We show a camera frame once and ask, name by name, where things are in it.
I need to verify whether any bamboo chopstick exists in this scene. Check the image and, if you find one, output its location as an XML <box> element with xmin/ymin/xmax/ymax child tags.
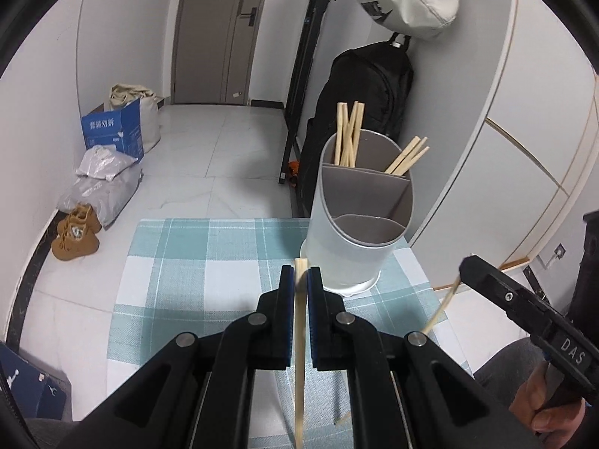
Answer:
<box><xmin>421</xmin><ymin>276</ymin><xmax>461</xmax><ymax>336</ymax></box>
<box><xmin>334</xmin><ymin>410</ymin><xmax>351</xmax><ymax>426</ymax></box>
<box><xmin>294</xmin><ymin>257</ymin><xmax>308</xmax><ymax>449</ymax></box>

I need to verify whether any person's right hand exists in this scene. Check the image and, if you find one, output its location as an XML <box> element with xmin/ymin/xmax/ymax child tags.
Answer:
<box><xmin>509</xmin><ymin>362</ymin><xmax>586</xmax><ymax>445</ymax></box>

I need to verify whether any teal checked tablecloth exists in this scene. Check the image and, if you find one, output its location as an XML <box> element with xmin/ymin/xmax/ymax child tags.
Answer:
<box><xmin>106</xmin><ymin>216</ymin><xmax>474</xmax><ymax>449</ymax></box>

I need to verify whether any grey divided utensil holder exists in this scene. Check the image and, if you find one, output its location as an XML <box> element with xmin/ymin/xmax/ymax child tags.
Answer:
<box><xmin>301</xmin><ymin>130</ymin><xmax>413</xmax><ymax>297</ymax></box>

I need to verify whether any orange object on floor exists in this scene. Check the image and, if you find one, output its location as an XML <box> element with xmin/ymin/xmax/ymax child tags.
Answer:
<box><xmin>285</xmin><ymin>160</ymin><xmax>300</xmax><ymax>187</ymax></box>

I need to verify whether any chopstick in holder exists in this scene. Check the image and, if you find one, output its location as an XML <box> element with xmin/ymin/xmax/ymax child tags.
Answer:
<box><xmin>334</xmin><ymin>103</ymin><xmax>348</xmax><ymax>165</ymax></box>
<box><xmin>393</xmin><ymin>146</ymin><xmax>429</xmax><ymax>176</ymax></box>
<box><xmin>340</xmin><ymin>101</ymin><xmax>358</xmax><ymax>168</ymax></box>
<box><xmin>348</xmin><ymin>101</ymin><xmax>365</xmax><ymax>168</ymax></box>
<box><xmin>385</xmin><ymin>136</ymin><xmax>428</xmax><ymax>174</ymax></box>

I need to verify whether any grey plastic parcel bag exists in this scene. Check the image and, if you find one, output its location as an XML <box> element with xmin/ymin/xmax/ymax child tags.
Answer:
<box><xmin>57</xmin><ymin>164</ymin><xmax>142</xmax><ymax>227</ymax></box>

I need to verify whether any tan suede shoe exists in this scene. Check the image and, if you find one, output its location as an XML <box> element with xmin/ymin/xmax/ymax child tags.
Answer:
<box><xmin>51</xmin><ymin>223</ymin><xmax>100</xmax><ymax>262</ymax></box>
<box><xmin>57</xmin><ymin>204</ymin><xmax>101</xmax><ymax>235</ymax></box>

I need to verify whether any blue Jordan shoe box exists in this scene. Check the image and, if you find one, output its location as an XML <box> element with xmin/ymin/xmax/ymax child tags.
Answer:
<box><xmin>0</xmin><ymin>343</ymin><xmax>72</xmax><ymax>422</ymax></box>

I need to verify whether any white plastic parcel bag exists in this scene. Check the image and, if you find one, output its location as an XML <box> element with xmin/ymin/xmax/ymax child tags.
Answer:
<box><xmin>75</xmin><ymin>145</ymin><xmax>136</xmax><ymax>181</ymax></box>

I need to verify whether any blue cardboard box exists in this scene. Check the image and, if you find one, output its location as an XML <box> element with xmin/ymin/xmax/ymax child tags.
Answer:
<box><xmin>81</xmin><ymin>103</ymin><xmax>144</xmax><ymax>160</ymax></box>

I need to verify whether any black backpack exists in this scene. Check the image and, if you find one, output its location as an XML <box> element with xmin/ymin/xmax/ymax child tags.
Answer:
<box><xmin>296</xmin><ymin>31</ymin><xmax>416</xmax><ymax>218</ymax></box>

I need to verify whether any beige canvas bag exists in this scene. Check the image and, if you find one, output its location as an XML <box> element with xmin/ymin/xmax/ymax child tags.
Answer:
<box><xmin>109</xmin><ymin>83</ymin><xmax>164</xmax><ymax>152</ymax></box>

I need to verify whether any grey entrance door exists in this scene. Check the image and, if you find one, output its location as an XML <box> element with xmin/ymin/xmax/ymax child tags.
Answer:
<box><xmin>171</xmin><ymin>0</ymin><xmax>264</xmax><ymax>106</ymax></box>

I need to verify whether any wall power socket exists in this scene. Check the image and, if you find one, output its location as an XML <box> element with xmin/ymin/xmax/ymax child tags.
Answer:
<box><xmin>553</xmin><ymin>243</ymin><xmax>566</xmax><ymax>260</ymax></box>

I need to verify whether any black metal rack frame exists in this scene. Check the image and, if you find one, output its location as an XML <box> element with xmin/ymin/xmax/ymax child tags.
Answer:
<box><xmin>278</xmin><ymin>0</ymin><xmax>330</xmax><ymax>184</ymax></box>

